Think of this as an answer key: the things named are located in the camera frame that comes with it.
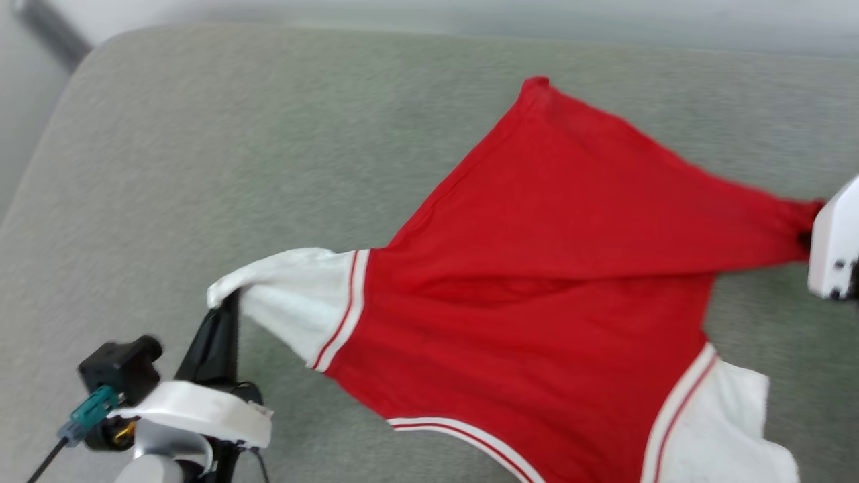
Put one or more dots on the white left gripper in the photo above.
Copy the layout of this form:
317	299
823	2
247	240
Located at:
194	410

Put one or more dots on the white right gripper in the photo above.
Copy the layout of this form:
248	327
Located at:
835	241

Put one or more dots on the red shirt with white sleeves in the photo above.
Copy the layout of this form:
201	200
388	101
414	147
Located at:
537	268

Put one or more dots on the grey fabric sofa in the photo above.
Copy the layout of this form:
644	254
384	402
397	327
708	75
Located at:
268	147

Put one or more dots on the dark grey skirting strip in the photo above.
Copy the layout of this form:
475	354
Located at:
54	30

